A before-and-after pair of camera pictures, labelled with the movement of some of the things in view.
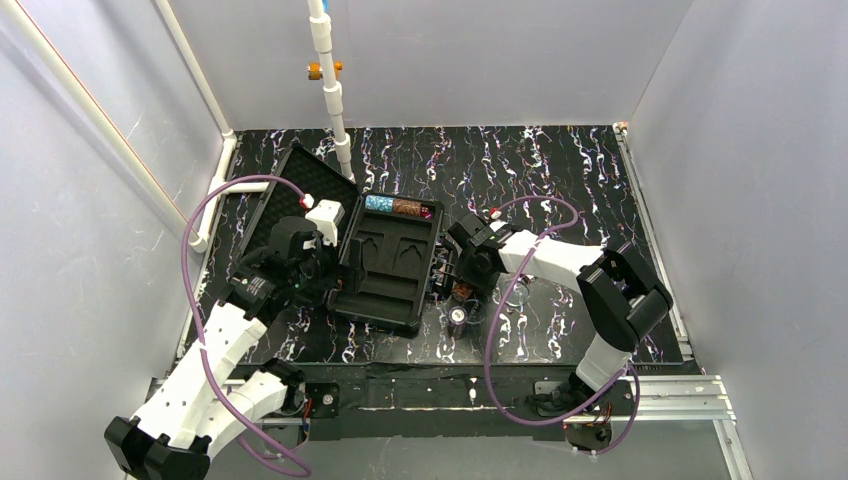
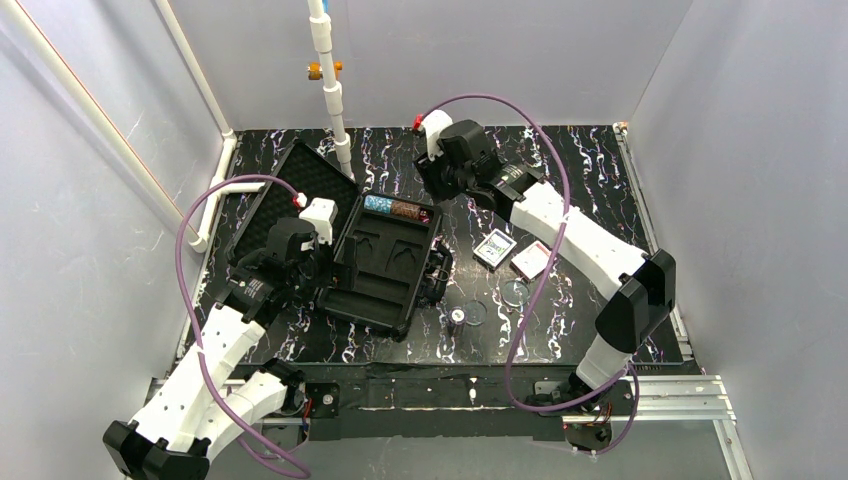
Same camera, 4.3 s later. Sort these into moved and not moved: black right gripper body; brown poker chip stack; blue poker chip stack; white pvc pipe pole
Moved: black right gripper body
Not moved: white pvc pipe pole; blue poker chip stack; brown poker chip stack
